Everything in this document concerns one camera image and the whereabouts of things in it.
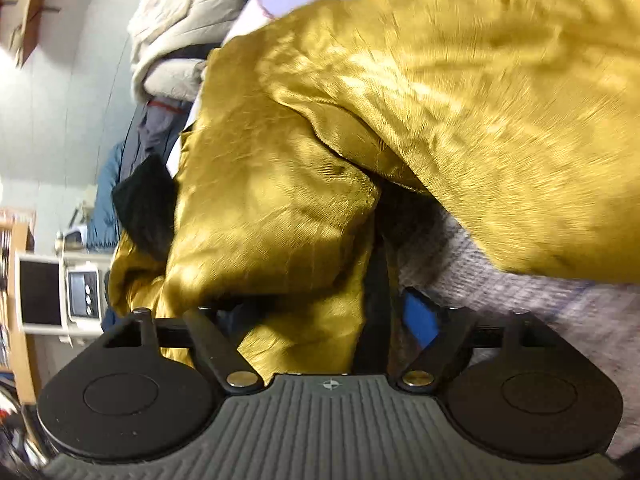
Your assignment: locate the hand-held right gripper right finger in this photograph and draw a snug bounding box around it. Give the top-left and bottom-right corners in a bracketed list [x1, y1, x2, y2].
[397, 287, 554, 392]

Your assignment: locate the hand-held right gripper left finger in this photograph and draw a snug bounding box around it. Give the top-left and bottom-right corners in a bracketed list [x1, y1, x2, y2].
[102, 306, 264, 394]

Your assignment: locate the mustard satin coat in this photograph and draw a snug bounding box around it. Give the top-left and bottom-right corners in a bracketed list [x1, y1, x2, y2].
[107, 0, 640, 377]

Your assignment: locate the small white device with display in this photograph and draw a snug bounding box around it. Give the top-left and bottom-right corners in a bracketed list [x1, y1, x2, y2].
[62, 255, 114, 324]

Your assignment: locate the white appliance with dark screen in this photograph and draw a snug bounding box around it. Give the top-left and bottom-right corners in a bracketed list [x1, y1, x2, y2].
[14, 252, 69, 336]

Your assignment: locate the teal jacket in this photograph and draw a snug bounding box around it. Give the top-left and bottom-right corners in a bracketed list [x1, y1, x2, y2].
[87, 140, 126, 252]

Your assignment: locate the wooden shelf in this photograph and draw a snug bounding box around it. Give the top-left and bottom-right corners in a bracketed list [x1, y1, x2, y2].
[0, 209, 42, 407]

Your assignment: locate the grey-blue jacket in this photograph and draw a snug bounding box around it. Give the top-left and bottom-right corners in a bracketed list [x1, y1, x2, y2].
[117, 95, 197, 186]

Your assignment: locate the beige puffer jacket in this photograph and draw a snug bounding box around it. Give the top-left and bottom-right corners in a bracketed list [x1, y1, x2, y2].
[127, 0, 251, 106]

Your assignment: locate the cardboard box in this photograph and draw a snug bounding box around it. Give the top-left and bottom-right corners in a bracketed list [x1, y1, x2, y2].
[0, 0, 57, 69]

